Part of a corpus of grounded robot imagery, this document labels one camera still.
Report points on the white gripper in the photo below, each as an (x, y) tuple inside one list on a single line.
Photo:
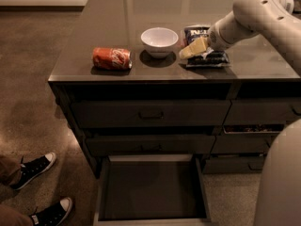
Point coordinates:
[(216, 39)]

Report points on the blue chip bag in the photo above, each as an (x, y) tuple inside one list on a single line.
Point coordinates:
[(209, 58)]

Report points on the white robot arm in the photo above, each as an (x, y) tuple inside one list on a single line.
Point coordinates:
[(279, 197)]

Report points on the top right drawer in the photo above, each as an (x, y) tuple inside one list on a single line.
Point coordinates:
[(263, 111)]

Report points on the middle right drawer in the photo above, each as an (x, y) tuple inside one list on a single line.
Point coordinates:
[(255, 138)]

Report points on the bottom right drawer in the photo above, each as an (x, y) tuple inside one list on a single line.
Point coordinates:
[(233, 164)]

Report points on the middle left drawer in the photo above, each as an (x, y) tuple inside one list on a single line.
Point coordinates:
[(111, 145)]

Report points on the top left drawer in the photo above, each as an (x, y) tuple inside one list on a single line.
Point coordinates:
[(149, 113)]

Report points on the open bottom left drawer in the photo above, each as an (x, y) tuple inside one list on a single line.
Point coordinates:
[(152, 190)]

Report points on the white bowl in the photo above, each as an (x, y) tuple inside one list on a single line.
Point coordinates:
[(159, 42)]

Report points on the dark cabinet counter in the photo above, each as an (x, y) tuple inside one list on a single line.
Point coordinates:
[(256, 69)]

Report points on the red soda can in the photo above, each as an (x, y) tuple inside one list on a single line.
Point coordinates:
[(112, 58)]

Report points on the upper black sneaker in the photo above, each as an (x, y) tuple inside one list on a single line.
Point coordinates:
[(32, 169)]

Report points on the black sneaker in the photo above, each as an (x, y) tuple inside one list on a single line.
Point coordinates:
[(53, 215), (32, 169)]

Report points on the lower black sneaker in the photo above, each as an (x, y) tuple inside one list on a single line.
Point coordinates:
[(53, 215)]

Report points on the upper brown trouser leg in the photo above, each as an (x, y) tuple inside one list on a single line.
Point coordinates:
[(10, 171)]

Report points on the brown trouser leg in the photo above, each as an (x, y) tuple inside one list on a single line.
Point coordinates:
[(11, 217), (10, 171)]

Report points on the lower brown trouser leg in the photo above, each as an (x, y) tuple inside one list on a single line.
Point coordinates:
[(11, 217)]

